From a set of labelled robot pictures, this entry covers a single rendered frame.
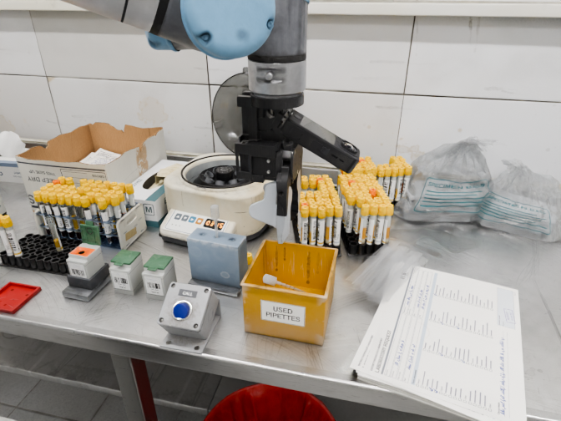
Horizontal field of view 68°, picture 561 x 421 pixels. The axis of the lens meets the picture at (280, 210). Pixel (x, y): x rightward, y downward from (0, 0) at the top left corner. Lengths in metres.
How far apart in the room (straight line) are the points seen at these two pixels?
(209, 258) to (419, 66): 0.68
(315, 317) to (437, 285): 0.27
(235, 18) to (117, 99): 1.03
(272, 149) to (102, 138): 0.86
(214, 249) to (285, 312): 0.18
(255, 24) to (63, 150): 0.98
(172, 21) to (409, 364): 0.54
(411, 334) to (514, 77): 0.68
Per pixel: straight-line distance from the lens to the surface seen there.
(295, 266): 0.76
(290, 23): 0.53
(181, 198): 0.93
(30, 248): 1.00
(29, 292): 0.91
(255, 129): 0.57
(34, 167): 1.14
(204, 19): 0.35
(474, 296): 0.83
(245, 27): 0.36
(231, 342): 0.70
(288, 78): 0.53
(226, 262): 0.76
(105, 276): 0.86
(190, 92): 1.24
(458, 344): 0.72
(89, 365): 1.60
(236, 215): 0.88
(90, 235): 0.84
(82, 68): 1.40
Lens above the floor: 1.37
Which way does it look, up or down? 28 degrees down
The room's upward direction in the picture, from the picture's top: straight up
